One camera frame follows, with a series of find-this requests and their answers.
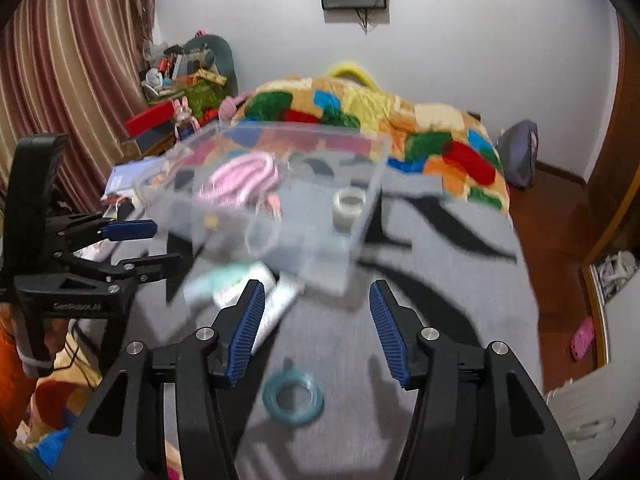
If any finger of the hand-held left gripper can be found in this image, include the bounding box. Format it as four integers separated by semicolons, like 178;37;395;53
47;212;159;252
60;252;185;286

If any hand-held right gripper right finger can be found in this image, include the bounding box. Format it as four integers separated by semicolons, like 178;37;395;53
368;280;581;480

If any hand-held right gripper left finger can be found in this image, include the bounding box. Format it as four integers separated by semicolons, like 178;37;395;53
52;279;267;480

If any clear plastic storage box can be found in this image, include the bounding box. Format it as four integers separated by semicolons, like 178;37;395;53
134;120;392;295

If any white flat packet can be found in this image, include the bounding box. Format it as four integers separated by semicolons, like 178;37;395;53
249;274;307;357

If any blue notebook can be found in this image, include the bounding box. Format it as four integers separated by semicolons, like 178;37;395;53
105;159;163;197

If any white green tube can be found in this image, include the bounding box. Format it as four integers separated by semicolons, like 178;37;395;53
182;261;277;312

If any grey black patterned blanket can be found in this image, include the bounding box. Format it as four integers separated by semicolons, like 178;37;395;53
75;180;547;480

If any teal tape roll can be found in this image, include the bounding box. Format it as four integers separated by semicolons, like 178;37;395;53
262;366;326;426

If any red long box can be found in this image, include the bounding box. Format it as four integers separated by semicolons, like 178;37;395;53
124;100;177;139

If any clear tape roll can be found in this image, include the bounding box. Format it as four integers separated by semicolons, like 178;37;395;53
332;187;368;228

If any green patterned bag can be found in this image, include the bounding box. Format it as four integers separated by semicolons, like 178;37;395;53
184;81;224;117

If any pink plush toy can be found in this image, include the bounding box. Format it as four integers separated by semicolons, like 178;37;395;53
219;92;252;122

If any orange patterned cloth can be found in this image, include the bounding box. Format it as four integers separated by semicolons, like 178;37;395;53
0;305;103;466

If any striped pink curtain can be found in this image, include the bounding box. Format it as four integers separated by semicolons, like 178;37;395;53
0;0;162;213

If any pink slipper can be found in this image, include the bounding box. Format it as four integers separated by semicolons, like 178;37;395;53
571;317;596;363

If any grey green chair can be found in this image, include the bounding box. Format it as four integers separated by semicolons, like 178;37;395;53
181;33;239;97

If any colourful patchwork blanket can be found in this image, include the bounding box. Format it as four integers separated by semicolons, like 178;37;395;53
234;76;512;217

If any white ribbed plastic basket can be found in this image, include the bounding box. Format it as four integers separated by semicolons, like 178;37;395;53
544;352;640;476

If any grey purple backpack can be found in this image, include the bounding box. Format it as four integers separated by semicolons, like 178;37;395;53
496;119;541;191

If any yellow curved cushion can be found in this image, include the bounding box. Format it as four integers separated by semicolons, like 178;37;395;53
326;62;382;92

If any wooden wardrobe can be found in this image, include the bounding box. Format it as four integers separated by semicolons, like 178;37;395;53
579;17;640;367

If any pink braided cable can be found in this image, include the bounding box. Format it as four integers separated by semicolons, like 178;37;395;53
196;154;281;208

